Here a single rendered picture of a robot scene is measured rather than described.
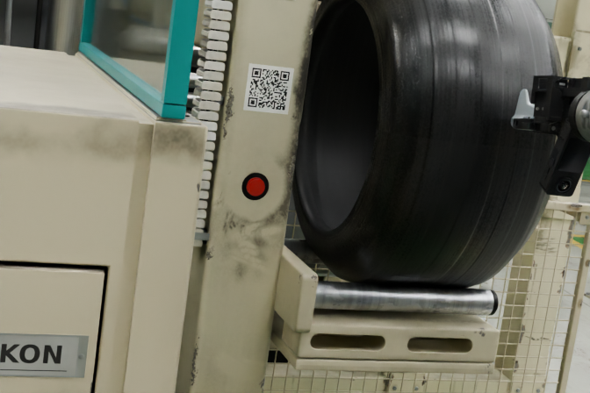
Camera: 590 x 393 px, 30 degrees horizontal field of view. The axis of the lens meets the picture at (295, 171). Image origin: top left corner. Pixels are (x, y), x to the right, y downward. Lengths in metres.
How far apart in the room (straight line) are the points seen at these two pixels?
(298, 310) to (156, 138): 0.91
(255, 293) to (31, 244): 0.99
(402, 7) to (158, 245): 0.93
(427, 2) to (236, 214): 0.45
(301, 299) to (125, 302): 0.86
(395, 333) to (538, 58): 0.50
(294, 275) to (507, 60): 0.47
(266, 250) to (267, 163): 0.15
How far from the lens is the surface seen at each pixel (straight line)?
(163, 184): 0.88
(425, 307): 1.86
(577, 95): 1.53
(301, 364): 1.79
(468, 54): 1.70
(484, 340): 1.90
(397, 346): 1.84
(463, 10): 1.74
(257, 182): 1.78
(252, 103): 1.76
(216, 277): 1.81
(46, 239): 0.87
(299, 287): 1.73
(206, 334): 1.84
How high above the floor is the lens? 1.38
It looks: 9 degrees down
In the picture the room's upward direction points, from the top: 8 degrees clockwise
